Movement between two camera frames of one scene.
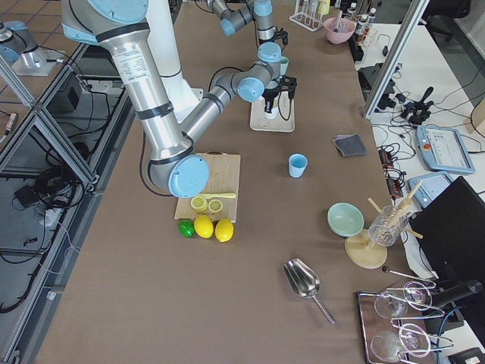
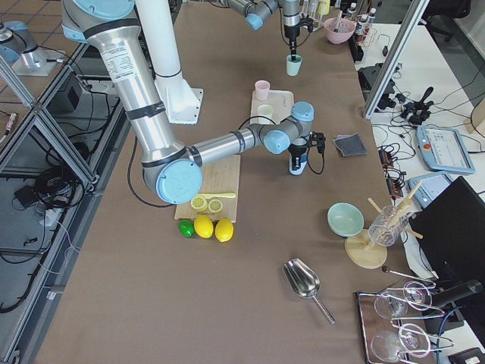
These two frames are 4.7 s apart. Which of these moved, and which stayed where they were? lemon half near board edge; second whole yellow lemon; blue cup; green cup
Moved: green cup
Stayed: blue cup; second whole yellow lemon; lemon half near board edge
